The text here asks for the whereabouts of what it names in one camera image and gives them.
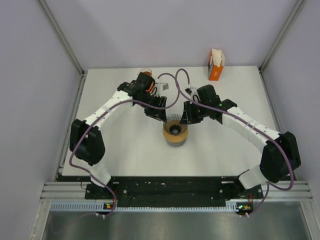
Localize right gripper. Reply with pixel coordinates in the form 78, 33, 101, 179
179, 100, 209, 126

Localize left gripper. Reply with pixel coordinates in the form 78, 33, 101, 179
136, 93, 167, 123

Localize grey ribbed glass dripper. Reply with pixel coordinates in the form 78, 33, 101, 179
163, 114, 188, 136

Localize wooden ring with hole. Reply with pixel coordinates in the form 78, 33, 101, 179
162, 128, 190, 145

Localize grey glass server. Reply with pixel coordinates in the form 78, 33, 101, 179
167, 141, 185, 148

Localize orange glass beaker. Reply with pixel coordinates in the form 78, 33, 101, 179
136, 68, 155, 93

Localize orange filter box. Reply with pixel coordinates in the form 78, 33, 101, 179
208, 50, 226, 81

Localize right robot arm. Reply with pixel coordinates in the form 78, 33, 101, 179
180, 84, 301, 198

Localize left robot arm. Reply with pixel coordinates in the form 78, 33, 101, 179
69, 72, 169, 199

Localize paper coffee filters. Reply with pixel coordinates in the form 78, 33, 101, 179
211, 48, 225, 67

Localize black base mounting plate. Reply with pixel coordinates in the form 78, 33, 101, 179
85, 176, 264, 208

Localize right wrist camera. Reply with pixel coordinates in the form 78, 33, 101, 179
185, 84, 199, 102

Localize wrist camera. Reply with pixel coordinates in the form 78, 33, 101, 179
152, 82, 169, 97
185, 84, 199, 102

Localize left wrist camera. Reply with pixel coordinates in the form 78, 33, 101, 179
152, 82, 169, 97

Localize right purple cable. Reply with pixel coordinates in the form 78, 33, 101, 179
175, 68, 295, 218

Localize purple cable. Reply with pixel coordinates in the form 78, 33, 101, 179
175, 68, 295, 218
69, 72, 181, 220

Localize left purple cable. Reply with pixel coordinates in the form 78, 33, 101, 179
69, 72, 181, 220

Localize slotted cable duct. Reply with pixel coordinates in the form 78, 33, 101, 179
50, 201, 252, 213

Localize left aluminium corner post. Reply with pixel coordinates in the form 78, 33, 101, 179
36, 0, 85, 76

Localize aluminium corner post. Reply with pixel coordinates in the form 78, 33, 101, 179
36, 0, 85, 76
258, 0, 307, 74

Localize right aluminium corner post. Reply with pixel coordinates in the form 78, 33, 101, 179
258, 0, 307, 74

